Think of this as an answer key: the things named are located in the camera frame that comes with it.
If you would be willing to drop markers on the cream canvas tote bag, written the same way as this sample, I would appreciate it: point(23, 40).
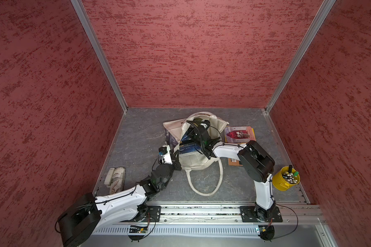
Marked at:
point(193, 160)

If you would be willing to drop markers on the red cover book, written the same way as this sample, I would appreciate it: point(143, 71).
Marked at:
point(238, 135)

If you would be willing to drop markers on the corner aluminium post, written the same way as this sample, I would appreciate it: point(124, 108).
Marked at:
point(313, 29)
point(88, 28)

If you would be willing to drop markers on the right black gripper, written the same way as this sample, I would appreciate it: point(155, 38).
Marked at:
point(194, 131)

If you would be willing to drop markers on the aluminium front rail frame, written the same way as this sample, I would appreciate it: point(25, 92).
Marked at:
point(224, 220)

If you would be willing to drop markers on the circuit board with wires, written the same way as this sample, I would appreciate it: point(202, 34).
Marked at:
point(266, 233)
point(137, 233)

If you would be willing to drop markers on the right circuit board with wires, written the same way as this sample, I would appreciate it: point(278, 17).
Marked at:
point(266, 233)

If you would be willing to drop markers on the yellow cup with batteries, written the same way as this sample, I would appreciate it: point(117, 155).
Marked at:
point(286, 178)

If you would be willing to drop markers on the left circuit board with wires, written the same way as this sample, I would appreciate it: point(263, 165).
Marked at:
point(137, 233)

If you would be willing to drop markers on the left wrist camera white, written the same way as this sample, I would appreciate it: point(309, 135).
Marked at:
point(164, 155)

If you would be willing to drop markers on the left corner aluminium post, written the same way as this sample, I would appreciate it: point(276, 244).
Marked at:
point(88, 28)

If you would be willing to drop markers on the white rolled cloth object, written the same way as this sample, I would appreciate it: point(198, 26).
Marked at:
point(115, 180)

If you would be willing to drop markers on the right corner aluminium post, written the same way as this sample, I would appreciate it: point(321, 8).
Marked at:
point(313, 29)

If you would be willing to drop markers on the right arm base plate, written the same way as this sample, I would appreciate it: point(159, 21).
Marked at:
point(250, 214)

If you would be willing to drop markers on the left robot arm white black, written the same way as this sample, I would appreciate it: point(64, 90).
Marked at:
point(90, 213)

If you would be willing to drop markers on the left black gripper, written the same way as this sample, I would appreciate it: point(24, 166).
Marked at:
point(175, 161)

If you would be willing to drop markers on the blue green landscape book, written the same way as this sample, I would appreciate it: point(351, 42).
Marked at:
point(187, 136)

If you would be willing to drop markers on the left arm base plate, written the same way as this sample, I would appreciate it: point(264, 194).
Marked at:
point(147, 213)

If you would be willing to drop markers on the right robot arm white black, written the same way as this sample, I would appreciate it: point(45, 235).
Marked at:
point(258, 164)

